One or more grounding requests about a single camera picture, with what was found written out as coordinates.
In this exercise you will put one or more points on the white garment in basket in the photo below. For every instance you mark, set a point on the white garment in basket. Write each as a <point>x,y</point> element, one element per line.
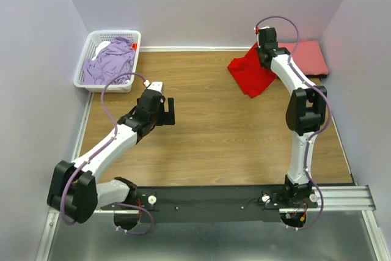
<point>99,48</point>

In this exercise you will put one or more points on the aluminium frame rail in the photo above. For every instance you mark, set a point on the aluminium frame rail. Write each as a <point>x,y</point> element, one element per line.
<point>316,240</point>

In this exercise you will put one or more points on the red t shirt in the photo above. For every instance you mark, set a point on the red t shirt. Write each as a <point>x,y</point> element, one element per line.
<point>249,75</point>

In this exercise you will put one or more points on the folded pink t shirt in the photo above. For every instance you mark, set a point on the folded pink t shirt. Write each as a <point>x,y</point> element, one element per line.
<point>308,57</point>

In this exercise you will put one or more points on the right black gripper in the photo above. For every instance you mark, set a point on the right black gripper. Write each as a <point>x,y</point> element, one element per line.
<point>263,65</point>

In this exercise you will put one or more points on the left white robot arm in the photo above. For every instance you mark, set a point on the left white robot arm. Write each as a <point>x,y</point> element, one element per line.
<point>74,190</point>

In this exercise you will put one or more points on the purple t shirt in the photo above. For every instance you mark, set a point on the purple t shirt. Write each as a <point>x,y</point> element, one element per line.
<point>116,59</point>

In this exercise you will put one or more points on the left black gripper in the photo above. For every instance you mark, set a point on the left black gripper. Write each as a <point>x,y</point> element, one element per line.
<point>168,118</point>

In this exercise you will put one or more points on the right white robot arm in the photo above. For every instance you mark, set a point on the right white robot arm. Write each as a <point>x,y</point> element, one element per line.
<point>305,115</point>

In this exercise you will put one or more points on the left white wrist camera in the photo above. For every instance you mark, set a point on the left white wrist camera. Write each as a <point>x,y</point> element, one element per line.
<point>157,86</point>

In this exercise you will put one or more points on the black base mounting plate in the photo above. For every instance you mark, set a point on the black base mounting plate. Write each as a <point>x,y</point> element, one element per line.
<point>203,204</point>

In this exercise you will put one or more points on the white plastic laundry basket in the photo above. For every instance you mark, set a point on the white plastic laundry basket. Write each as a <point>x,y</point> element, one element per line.
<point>88,51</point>

